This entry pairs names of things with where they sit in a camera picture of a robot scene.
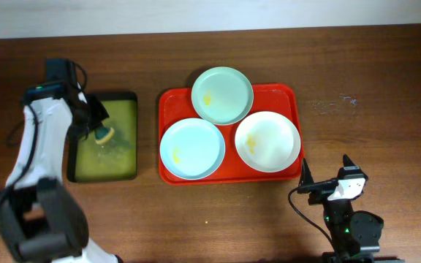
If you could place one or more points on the black tray with soapy water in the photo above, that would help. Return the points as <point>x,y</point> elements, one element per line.
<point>116,159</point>

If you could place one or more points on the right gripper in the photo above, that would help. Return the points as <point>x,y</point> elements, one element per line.
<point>319,189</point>

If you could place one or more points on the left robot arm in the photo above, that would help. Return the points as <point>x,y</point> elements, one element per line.
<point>39,219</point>

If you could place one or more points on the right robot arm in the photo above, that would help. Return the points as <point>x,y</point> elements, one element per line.
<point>353,235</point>

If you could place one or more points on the green and yellow sponge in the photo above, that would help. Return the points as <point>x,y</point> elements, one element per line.
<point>103,135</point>

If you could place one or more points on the light blue plate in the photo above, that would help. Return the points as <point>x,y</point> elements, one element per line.
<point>192,149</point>

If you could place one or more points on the red plastic tray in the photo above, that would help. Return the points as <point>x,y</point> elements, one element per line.
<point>175,105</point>

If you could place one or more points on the green plate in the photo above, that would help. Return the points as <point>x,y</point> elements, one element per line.
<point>222,95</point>

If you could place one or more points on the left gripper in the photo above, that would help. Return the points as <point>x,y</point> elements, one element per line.
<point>96,112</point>

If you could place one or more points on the white plate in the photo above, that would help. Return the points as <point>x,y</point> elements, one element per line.
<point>267,141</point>

